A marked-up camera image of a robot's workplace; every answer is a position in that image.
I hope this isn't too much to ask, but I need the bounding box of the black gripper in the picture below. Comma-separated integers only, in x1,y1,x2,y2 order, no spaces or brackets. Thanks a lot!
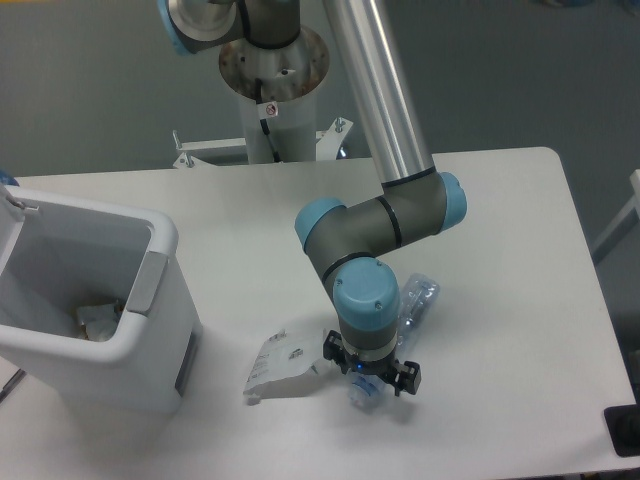
322,330,421,397

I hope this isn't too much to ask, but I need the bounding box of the clear plastic water bottle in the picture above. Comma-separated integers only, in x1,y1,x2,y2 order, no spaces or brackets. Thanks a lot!
347,273,440,411

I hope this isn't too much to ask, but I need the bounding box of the white paper package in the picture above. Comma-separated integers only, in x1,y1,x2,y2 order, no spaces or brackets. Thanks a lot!
243,328,330,405

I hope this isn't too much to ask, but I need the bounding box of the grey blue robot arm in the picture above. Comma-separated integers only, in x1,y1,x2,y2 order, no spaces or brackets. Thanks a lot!
157,1,467,394

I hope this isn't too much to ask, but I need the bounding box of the crumpled paper trash in bin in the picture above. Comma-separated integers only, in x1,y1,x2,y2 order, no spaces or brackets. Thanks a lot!
76,300,124,342

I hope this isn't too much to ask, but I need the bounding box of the white plastic trash can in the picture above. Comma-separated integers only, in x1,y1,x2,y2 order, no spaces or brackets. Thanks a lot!
1,186,202,413

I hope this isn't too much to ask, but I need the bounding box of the black object at table edge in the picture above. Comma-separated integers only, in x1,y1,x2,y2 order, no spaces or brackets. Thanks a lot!
604,404,639,458

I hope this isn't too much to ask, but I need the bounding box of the blue object at left edge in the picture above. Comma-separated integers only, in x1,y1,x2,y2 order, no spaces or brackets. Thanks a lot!
0,170,19,186

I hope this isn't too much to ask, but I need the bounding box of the white metal base frame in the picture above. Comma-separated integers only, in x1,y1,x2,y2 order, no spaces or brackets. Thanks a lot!
172,116,355,169

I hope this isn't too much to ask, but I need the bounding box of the white frame at right edge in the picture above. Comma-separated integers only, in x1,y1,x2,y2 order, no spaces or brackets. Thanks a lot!
591,169,639,265

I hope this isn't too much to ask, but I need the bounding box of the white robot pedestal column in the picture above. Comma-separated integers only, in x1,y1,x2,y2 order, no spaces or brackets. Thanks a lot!
219,26,330,138

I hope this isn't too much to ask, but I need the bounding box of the black cable on pedestal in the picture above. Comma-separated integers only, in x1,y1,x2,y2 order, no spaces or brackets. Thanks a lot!
253,77,283,164

